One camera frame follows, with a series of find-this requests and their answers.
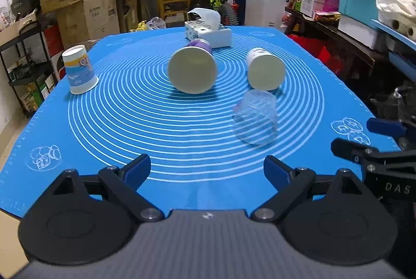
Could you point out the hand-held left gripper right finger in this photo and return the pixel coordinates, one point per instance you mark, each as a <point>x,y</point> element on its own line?
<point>276,171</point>

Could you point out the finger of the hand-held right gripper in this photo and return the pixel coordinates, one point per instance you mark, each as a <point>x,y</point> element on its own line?
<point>347,147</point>
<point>383,128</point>

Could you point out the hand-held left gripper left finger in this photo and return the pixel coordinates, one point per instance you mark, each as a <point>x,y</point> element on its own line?
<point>138,171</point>

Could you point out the clear plastic cup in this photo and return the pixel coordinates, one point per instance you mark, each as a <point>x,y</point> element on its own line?
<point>256,118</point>

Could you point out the plain white paper cup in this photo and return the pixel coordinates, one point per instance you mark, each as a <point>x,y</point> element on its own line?
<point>265,69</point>

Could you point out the purple paper cup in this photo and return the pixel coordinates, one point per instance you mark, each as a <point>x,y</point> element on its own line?
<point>193,71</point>

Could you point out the blue printed paper cup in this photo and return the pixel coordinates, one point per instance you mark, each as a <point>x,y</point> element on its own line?
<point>79,71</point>

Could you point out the blue silicone mat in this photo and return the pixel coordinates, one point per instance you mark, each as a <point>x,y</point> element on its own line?
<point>162,136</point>

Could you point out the dark side table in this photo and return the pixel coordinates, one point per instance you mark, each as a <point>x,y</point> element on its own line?
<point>341,35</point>

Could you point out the white crumpled cloth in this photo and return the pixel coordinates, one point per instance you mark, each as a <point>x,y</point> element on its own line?
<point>398,9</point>

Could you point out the yellow toy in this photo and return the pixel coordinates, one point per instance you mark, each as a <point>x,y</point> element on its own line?
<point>138,27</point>

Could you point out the crumpled clear plastic bag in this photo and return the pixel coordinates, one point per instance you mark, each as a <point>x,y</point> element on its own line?
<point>156,23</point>

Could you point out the white tissue box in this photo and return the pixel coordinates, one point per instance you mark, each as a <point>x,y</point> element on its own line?
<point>213,35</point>

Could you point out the black metal shelf rack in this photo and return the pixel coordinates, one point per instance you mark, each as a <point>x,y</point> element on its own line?
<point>26,71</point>

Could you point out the large brown cardboard box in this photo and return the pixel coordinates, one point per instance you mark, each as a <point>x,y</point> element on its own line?
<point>92,15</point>

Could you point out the white tissue sheet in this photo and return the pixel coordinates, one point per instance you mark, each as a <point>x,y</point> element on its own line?
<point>204,15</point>

